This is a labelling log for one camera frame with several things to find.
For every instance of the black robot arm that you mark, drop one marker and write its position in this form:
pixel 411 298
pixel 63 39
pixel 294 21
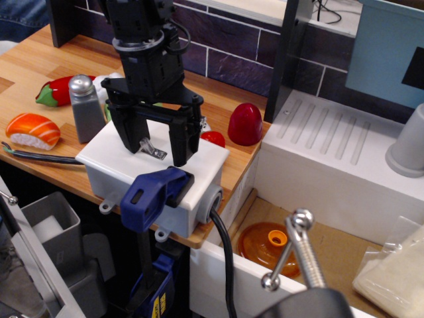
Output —
pixel 146 38

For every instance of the grey salt shaker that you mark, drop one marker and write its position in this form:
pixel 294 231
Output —
pixel 88 115

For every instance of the white toy sink unit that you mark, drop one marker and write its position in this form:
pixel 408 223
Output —
pixel 330 159

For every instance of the dark vertical post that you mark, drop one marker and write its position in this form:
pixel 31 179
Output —
pixel 294 25

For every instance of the grey plastic cup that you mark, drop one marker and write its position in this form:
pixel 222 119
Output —
pixel 405 156

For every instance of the toy salmon sushi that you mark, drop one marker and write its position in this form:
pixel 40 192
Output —
pixel 29 129

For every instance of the light blue box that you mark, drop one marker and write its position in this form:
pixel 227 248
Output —
pixel 387 58

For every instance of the toy fried egg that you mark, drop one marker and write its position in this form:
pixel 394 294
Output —
pixel 204 125

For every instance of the clear light switch toggle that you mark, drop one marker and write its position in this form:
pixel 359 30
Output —
pixel 147 147

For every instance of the orange pot lid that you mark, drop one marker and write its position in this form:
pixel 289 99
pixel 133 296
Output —
pixel 263 243

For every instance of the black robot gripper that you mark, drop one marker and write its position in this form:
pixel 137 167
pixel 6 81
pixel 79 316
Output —
pixel 153 89

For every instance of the toy green cabbage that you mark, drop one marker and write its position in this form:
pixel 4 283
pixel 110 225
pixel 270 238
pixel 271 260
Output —
pixel 107 112

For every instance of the grey plastic bin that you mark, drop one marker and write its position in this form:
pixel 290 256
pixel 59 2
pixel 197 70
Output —
pixel 58 228

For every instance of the blue bar clamp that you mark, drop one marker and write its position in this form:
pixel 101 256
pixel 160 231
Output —
pixel 154 291

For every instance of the metal clamp screw handle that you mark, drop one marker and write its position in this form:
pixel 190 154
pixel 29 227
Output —
pixel 297 224

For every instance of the white electrical switch box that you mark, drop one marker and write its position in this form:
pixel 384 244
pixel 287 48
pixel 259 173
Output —
pixel 112 169

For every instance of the dark red toy fruit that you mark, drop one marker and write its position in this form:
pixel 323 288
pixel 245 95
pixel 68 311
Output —
pixel 245 125

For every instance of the toy red chili pepper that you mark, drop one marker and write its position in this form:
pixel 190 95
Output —
pixel 55 93

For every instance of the toy red strawberry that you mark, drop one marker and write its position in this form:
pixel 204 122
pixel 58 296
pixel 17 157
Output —
pixel 214 137

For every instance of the clear plastic bag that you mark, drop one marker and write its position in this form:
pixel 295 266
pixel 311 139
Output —
pixel 392 278

